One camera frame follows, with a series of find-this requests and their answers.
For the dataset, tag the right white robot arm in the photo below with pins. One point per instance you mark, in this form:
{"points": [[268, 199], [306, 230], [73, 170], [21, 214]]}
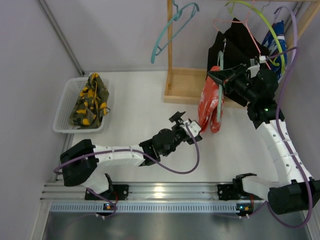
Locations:
{"points": [[296, 189]]}

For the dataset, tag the mint green hanger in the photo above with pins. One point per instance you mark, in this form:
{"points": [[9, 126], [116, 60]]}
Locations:
{"points": [[220, 61]]}

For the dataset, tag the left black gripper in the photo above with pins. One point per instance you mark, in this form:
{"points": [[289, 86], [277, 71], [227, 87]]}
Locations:
{"points": [[181, 127]]}

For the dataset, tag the red white trousers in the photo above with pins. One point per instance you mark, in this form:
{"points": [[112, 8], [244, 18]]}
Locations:
{"points": [[208, 106]]}

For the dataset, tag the camouflage trousers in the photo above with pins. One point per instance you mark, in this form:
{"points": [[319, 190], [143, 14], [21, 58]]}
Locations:
{"points": [[91, 104]]}

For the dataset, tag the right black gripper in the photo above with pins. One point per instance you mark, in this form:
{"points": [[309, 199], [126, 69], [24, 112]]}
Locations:
{"points": [[230, 81]]}

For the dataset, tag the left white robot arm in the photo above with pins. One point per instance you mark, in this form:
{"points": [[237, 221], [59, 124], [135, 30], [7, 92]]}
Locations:
{"points": [[86, 164]]}

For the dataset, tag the aluminium mounting rail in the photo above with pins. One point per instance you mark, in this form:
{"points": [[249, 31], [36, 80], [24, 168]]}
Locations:
{"points": [[140, 191]]}

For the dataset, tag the pink hanger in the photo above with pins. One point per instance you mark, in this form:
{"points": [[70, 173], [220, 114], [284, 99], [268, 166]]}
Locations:
{"points": [[250, 32]]}

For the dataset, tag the wooden clothes rack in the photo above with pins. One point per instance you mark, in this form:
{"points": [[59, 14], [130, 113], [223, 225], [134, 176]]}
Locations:
{"points": [[184, 85]]}

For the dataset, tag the white plastic basket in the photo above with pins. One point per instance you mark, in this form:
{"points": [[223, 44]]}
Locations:
{"points": [[67, 102]]}

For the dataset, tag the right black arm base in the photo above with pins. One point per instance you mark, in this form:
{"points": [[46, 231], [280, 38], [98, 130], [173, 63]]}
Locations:
{"points": [[227, 192]]}

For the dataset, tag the lime green hanger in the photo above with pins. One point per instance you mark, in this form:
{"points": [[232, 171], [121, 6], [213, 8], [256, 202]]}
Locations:
{"points": [[267, 23]]}

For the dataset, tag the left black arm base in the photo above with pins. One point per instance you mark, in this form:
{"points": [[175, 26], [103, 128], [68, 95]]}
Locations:
{"points": [[119, 192]]}

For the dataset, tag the blue patterned trousers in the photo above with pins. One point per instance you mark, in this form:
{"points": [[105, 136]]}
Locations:
{"points": [[269, 42]]}

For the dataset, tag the black trousers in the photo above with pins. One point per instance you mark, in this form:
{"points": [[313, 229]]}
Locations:
{"points": [[235, 50]]}

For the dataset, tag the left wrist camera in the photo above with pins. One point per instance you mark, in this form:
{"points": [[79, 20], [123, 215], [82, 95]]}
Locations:
{"points": [[193, 126]]}

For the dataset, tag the grey slotted cable duct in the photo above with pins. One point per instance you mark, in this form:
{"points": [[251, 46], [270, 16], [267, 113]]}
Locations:
{"points": [[147, 207]]}

